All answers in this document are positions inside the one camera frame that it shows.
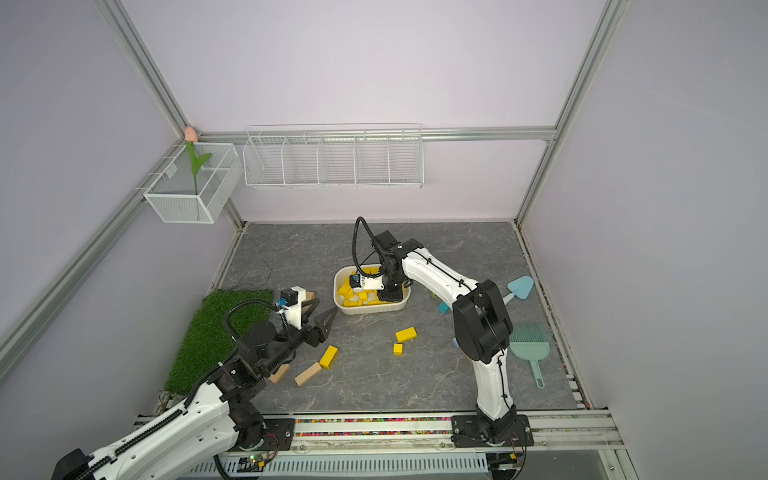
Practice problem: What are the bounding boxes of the natural wood long block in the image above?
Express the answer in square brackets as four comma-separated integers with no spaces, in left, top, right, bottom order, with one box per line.
[294,362,323,387]

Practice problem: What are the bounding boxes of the natural wood block lower left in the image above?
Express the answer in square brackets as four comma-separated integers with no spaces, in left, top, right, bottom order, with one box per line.
[269,364,291,384]

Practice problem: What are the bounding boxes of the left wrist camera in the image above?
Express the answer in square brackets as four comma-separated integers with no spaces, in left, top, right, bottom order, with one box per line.
[277,286,306,330]

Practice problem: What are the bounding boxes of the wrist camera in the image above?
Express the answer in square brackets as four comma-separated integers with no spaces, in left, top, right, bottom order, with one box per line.
[277,286,306,330]
[345,272,368,301]

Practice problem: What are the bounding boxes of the yellow rectangular block left pile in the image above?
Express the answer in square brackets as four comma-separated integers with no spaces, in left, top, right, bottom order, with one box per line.
[319,345,339,370]

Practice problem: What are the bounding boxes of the green artificial grass mat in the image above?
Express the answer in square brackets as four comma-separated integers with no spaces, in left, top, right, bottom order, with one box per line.
[164,290,274,396]

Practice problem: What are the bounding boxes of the white wire wall rack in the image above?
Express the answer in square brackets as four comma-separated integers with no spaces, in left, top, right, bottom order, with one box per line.
[243,123,425,189]

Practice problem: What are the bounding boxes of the white mesh wall basket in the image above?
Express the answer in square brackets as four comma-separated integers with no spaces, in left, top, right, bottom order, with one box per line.
[144,143,243,225]

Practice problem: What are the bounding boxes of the artificial pink tulip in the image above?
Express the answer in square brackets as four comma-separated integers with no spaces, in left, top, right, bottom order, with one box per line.
[184,126,212,195]

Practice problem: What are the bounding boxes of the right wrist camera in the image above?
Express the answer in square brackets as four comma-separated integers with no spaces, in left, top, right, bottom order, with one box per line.
[345,272,368,301]

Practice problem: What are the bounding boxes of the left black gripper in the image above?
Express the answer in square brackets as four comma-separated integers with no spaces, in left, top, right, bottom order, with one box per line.
[260,297,337,375]

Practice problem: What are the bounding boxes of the white plastic bin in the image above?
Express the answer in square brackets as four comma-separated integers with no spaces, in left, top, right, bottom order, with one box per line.
[333,266,411,316]

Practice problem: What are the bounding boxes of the teal toy shovel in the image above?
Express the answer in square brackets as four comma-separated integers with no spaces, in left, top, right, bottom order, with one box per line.
[503,276,535,304]

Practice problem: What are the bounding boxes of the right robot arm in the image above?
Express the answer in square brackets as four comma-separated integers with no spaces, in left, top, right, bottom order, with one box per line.
[371,231,533,447]

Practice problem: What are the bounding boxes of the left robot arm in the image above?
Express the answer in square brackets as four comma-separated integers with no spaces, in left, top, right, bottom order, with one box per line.
[52,298,339,479]

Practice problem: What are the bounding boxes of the teal toy rake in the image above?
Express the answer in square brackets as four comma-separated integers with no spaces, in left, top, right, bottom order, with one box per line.
[510,323,550,389]

